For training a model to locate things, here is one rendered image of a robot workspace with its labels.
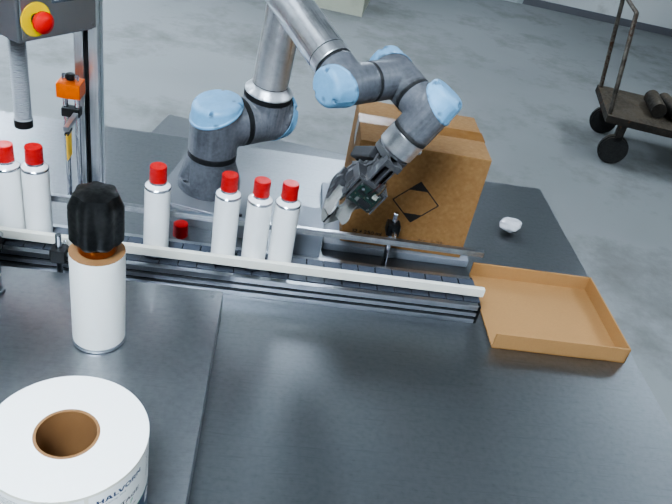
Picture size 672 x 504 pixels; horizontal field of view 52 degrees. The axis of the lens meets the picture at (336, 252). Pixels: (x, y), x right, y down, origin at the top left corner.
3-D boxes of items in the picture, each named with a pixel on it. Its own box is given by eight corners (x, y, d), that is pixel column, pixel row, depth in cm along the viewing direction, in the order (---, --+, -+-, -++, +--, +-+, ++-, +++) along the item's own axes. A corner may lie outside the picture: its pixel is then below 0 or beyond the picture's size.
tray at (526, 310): (491, 348, 146) (497, 333, 144) (468, 275, 167) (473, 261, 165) (624, 363, 150) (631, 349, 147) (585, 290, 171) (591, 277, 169)
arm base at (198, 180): (170, 193, 164) (172, 157, 159) (186, 163, 177) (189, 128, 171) (232, 206, 165) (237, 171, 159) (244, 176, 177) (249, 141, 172)
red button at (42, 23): (25, 9, 117) (37, 15, 116) (44, 6, 120) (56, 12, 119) (27, 31, 119) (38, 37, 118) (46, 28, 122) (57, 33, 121)
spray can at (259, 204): (238, 269, 145) (248, 184, 134) (241, 255, 149) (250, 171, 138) (263, 272, 146) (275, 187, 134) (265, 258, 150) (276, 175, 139)
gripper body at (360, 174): (338, 196, 131) (380, 151, 126) (337, 175, 138) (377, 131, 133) (368, 218, 134) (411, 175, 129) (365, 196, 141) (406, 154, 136)
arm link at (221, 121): (177, 141, 165) (181, 88, 157) (225, 133, 173) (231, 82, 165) (203, 166, 158) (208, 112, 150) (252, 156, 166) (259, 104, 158)
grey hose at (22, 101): (11, 128, 138) (1, 23, 126) (17, 120, 141) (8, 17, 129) (30, 130, 138) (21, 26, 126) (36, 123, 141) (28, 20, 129)
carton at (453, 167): (339, 240, 166) (360, 139, 151) (338, 191, 186) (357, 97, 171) (460, 258, 169) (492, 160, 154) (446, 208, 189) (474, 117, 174)
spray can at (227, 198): (208, 264, 145) (215, 178, 133) (211, 250, 149) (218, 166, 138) (233, 267, 145) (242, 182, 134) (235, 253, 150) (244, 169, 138)
